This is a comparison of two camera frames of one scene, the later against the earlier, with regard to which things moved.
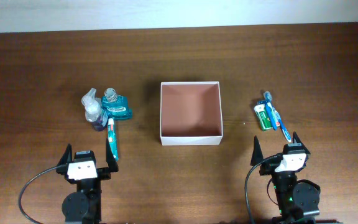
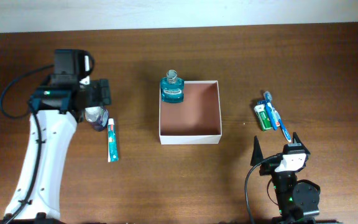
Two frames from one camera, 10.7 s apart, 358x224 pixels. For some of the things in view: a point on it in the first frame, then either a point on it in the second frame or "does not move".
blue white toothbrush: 267,96 does not move
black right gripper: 268,166 does not move
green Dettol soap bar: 262,114 does not move
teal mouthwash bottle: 115,106 to 172,88
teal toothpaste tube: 112,138 does not move
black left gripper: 104,173 to 101,95
